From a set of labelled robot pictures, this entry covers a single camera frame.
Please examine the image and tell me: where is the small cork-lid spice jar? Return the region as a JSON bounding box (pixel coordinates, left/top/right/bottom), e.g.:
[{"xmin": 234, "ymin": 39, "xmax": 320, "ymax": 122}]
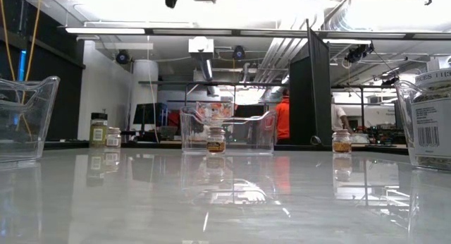
[
  {"xmin": 206, "ymin": 126, "xmax": 227, "ymax": 154},
  {"xmin": 332, "ymin": 129, "xmax": 352, "ymax": 154},
  {"xmin": 105, "ymin": 127, "xmax": 122, "ymax": 149}
]

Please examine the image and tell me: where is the black-lid green spice jar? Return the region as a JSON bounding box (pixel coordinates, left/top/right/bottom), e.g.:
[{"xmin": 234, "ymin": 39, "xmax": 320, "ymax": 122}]
[{"xmin": 89, "ymin": 112, "xmax": 109, "ymax": 149}]

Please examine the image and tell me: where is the white-lid seasoning jar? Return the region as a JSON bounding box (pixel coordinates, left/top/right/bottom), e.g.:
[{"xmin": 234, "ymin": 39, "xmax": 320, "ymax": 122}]
[{"xmin": 410, "ymin": 68, "xmax": 451, "ymax": 169}]

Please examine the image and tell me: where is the floral print poster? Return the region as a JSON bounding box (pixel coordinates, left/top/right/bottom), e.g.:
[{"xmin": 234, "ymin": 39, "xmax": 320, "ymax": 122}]
[{"xmin": 195, "ymin": 102, "xmax": 235, "ymax": 120}]

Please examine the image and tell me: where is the clear plastic bin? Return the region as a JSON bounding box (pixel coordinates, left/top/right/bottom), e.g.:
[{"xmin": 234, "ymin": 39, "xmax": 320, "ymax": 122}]
[
  {"xmin": 394, "ymin": 80, "xmax": 451, "ymax": 171},
  {"xmin": 0, "ymin": 76, "xmax": 61, "ymax": 164},
  {"xmin": 179, "ymin": 106, "xmax": 278, "ymax": 156}
]

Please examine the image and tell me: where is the person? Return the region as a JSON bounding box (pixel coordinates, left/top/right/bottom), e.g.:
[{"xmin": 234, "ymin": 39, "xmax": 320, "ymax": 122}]
[
  {"xmin": 330, "ymin": 94, "xmax": 354, "ymax": 133},
  {"xmin": 274, "ymin": 88, "xmax": 291, "ymax": 142}
]

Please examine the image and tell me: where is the black round ceiling device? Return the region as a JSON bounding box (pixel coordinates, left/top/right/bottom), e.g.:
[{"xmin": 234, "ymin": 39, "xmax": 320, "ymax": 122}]
[
  {"xmin": 232, "ymin": 45, "xmax": 246, "ymax": 61},
  {"xmin": 116, "ymin": 49, "xmax": 131, "ymax": 66}
]

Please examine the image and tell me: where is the black monitor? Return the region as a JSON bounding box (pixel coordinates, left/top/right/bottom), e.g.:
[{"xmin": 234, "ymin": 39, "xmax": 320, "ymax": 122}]
[{"xmin": 132, "ymin": 102, "xmax": 168, "ymax": 133}]

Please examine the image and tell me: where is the white ceiling box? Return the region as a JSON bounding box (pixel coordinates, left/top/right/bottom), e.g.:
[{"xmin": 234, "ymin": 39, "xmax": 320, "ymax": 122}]
[{"xmin": 188, "ymin": 36, "xmax": 215, "ymax": 54}]

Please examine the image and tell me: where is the black partition panel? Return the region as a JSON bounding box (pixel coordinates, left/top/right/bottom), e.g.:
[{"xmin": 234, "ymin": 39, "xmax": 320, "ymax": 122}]
[{"xmin": 288, "ymin": 20, "xmax": 333, "ymax": 147}]

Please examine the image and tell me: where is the white cylindrical column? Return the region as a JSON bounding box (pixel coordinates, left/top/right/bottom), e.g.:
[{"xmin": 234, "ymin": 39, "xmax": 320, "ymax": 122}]
[{"xmin": 130, "ymin": 59, "xmax": 160, "ymax": 132}]

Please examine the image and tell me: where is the black aluminium table frame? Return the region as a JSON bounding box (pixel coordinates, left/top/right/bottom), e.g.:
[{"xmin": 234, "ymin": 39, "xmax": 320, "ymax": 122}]
[{"xmin": 44, "ymin": 140, "xmax": 409, "ymax": 156}]

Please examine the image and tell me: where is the black overhead frame bar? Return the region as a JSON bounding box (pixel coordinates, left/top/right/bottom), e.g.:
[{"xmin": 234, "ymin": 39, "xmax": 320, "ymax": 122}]
[{"xmin": 58, "ymin": 25, "xmax": 451, "ymax": 40}]

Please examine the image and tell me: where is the black hanging camera device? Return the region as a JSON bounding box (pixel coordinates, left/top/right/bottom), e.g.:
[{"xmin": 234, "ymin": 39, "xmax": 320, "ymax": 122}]
[{"xmin": 344, "ymin": 42, "xmax": 375, "ymax": 64}]

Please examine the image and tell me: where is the yellow hanging cable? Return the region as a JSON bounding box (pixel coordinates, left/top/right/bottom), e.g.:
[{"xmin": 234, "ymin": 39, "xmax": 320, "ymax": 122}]
[
  {"xmin": 0, "ymin": 0, "xmax": 17, "ymax": 82},
  {"xmin": 21, "ymin": 0, "xmax": 44, "ymax": 104}
]

